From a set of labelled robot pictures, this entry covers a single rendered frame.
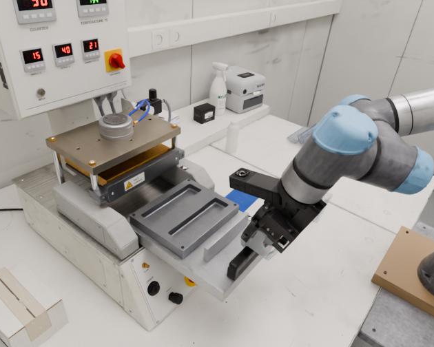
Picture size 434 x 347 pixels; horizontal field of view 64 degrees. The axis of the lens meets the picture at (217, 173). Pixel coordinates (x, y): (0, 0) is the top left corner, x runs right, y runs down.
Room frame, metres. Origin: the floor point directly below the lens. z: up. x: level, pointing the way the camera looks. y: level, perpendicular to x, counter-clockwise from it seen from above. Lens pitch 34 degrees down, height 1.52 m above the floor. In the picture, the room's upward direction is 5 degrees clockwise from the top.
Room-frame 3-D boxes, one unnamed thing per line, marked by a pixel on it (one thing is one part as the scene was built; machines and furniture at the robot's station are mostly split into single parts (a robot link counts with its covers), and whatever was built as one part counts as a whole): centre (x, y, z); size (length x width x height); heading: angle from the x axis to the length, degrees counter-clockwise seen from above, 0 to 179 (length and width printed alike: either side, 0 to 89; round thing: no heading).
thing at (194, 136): (1.52, 0.12, 0.77); 0.84 x 0.30 x 0.04; 143
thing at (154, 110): (1.01, 0.23, 1.05); 0.15 x 0.05 x 0.15; 145
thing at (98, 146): (0.79, 0.27, 1.08); 0.31 x 0.24 x 0.13; 145
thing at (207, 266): (0.59, 0.03, 0.97); 0.30 x 0.22 x 0.08; 55
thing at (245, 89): (1.76, -0.07, 0.88); 0.25 x 0.20 x 0.17; 47
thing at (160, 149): (0.76, 0.25, 1.07); 0.22 x 0.17 x 0.10; 145
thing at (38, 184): (0.77, 0.28, 0.93); 0.46 x 0.35 x 0.01; 55
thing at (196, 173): (0.82, 0.11, 0.97); 0.26 x 0.05 x 0.07; 55
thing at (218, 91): (1.62, 0.02, 0.92); 0.09 x 0.08 x 0.25; 57
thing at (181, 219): (0.62, 0.06, 0.98); 0.20 x 0.17 x 0.03; 145
